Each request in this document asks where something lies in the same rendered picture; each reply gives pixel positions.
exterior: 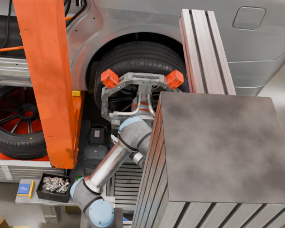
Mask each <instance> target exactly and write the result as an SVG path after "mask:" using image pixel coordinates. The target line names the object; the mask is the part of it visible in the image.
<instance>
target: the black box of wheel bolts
mask: <svg viewBox="0 0 285 228"><path fill-rule="evenodd" d="M72 186H73V180H72V177H71V176H64V175H58V174H53V173H47V172H42V175H41V178H40V180H39V183H38V186H37V189H36V192H37V195H38V198H39V199H43V200H51V201H56V202H62V203H68V201H69V198H70V195H71V194H70V191H71V187H72Z"/></svg>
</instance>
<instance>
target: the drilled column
mask: <svg viewBox="0 0 285 228"><path fill-rule="evenodd" d="M40 207H41V210H42V212H43V215H44V218H45V221H46V223H59V219H60V213H61V210H60V206H59V205H40Z"/></svg>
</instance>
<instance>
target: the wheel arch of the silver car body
mask: <svg viewBox="0 0 285 228"><path fill-rule="evenodd" d="M138 32H139V33H138ZM135 33H138V40H139V41H150V42H156V43H159V44H163V45H165V46H167V47H169V48H171V49H172V50H173V51H175V52H176V53H177V54H178V55H179V56H180V57H181V58H182V60H183V62H184V64H185V56H184V50H183V44H182V42H180V41H179V40H177V39H175V38H173V37H171V36H169V35H166V34H162V33H158V32H151V31H137V32H130V33H125V34H122V35H119V36H117V37H115V38H113V39H111V40H109V41H107V42H106V43H104V44H103V45H102V46H100V47H99V48H98V49H97V50H96V51H95V52H94V54H93V55H92V56H91V58H90V59H89V61H88V63H87V65H86V68H85V73H84V85H85V90H86V91H88V87H89V80H90V70H91V65H92V63H93V62H96V61H100V60H101V58H102V57H103V56H104V55H105V54H106V53H107V52H108V51H109V50H111V49H112V48H114V47H116V46H118V45H120V44H121V41H122V38H123V36H124V35H125V36H124V39H123V42H122V44H123V43H128V42H131V41H132V40H133V39H135ZM185 66H186V64H185Z"/></svg>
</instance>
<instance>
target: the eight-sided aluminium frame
mask: <svg viewBox="0 0 285 228"><path fill-rule="evenodd" d="M129 84H138V85H139V84H143V85H152V86H161V87H162V88H164V89H165V90H166V91H168V92H182V91H180V90H179V89H178V88H175V89H172V88H170V87H169V86H167V77H166V76H164V75H161V74H159V75H157V74H144V73H133V72H128V73H126V74H124V75H123V76H121V77H120V78H119V82H118V85H117V86H115V87H114V88H112V89H109V88H108V87H107V86H105V87H103V88H102V95H101V98H102V101H101V116H102V117H103V118H104V119H106V120H108V121H109V122H111V123H112V120H109V114H110V113H111V114H112V113H113V112H112V111H110V110H109V109H108V97H109V96H110V95H112V94H113V93H115V92H117V91H119V90H120V89H122V88H124V87H126V86H127V85H129ZM152 128H153V122H152V126H151V129H152Z"/></svg>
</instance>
